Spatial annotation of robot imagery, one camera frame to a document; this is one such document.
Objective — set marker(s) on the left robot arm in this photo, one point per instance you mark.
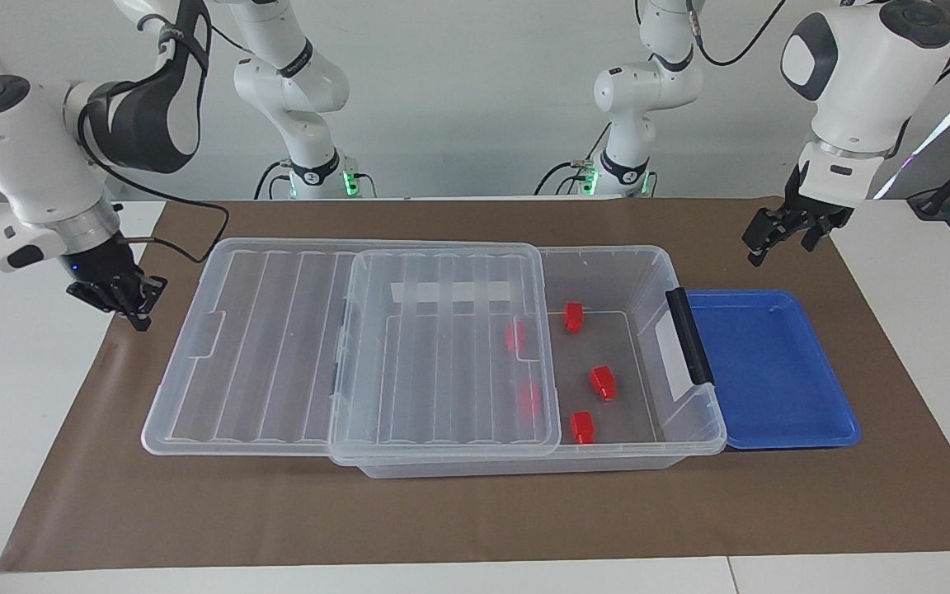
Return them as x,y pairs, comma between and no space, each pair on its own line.
862,74

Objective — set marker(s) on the clear plastic storage box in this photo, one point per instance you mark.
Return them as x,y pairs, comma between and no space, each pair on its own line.
632,289

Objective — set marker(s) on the blue plastic tray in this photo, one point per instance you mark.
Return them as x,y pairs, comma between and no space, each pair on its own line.
772,371

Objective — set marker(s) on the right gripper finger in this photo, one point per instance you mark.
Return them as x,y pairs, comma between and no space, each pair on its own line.
96,297
145,299

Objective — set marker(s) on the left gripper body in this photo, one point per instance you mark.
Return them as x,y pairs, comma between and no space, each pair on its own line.
813,213

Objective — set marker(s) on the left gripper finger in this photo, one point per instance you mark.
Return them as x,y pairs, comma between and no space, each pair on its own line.
823,231
768,235

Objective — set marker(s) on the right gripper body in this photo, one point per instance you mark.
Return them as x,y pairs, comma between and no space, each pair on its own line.
104,262

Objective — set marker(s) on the red block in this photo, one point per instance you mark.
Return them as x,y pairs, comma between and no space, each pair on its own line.
604,383
514,337
574,318
529,401
582,427

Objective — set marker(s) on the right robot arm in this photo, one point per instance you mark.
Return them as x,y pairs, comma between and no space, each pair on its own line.
21,148

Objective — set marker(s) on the clear plastic box lid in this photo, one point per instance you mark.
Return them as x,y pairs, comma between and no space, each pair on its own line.
277,355

